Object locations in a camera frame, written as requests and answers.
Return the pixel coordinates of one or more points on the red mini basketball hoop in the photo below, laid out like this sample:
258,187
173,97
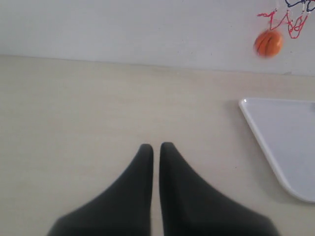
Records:
290,13

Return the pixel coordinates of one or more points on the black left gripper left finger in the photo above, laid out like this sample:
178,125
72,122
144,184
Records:
123,209

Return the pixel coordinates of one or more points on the small orange basketball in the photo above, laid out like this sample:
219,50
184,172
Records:
268,44

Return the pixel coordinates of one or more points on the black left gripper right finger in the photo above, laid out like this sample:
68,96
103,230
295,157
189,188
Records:
192,207

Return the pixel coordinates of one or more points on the white plastic tray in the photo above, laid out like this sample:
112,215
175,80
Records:
285,132

